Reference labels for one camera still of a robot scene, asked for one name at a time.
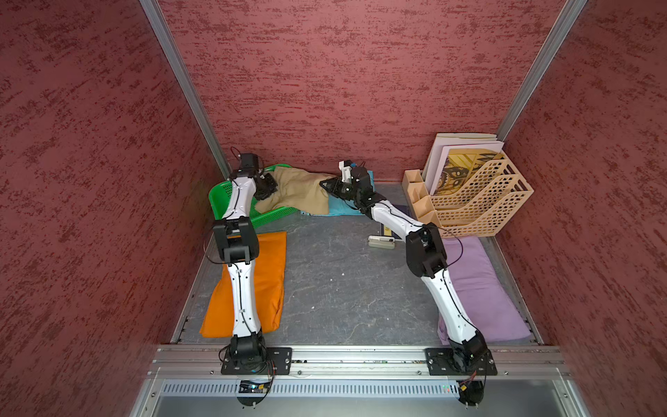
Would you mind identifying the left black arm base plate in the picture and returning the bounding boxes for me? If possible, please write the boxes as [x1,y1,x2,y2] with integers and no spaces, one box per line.
[218,347,293,376]

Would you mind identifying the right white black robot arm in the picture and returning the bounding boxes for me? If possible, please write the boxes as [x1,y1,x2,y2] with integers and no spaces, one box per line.
[320,161,493,375]

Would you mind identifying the orange pants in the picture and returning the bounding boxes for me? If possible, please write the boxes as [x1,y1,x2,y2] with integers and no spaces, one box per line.
[200,231,287,339]

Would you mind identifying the white stapler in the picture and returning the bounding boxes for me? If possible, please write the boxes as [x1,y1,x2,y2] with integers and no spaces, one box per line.
[368,236,396,250]

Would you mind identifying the folded purple pants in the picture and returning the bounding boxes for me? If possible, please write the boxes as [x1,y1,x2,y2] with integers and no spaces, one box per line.
[443,236,532,344]

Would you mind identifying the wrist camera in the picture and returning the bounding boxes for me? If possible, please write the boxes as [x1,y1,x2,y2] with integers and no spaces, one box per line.
[339,160,354,183]
[239,153,260,171]

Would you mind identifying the yellow patterned magazine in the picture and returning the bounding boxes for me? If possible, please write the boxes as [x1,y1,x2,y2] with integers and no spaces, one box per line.
[432,148,505,196]

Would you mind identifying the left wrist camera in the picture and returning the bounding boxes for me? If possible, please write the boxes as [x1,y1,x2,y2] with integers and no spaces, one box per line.
[239,153,260,171]

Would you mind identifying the beige plastic file organizer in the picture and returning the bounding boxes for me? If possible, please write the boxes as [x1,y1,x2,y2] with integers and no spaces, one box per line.
[402,155,534,237]

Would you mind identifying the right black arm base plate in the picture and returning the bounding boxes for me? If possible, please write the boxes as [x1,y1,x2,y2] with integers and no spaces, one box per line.
[424,347,498,378]

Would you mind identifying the aluminium front rail frame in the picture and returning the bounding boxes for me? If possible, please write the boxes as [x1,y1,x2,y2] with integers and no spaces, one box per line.
[131,344,589,416]

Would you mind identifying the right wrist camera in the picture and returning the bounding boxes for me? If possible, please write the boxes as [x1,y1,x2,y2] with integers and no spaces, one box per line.
[339,160,354,183]

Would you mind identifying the green plastic basket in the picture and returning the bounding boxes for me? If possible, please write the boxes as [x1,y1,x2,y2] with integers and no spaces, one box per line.
[208,164,297,228]

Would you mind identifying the khaki long pants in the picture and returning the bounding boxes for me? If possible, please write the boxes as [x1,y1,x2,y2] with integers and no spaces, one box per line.
[255,167,334,215]

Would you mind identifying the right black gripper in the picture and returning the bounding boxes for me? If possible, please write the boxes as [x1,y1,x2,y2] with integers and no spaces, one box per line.
[321,176,362,201]

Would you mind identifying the teal pants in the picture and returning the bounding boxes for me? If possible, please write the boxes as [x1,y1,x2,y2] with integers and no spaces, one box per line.
[321,196,362,217]

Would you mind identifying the dark purple notebook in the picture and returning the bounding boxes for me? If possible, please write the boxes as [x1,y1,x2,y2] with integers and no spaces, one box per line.
[376,204,414,241]

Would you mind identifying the pale pink folder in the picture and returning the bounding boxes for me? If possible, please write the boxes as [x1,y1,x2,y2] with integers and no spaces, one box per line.
[422,133,504,195]

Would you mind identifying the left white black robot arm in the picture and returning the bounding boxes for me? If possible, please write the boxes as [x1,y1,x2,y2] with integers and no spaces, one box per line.
[212,163,269,374]

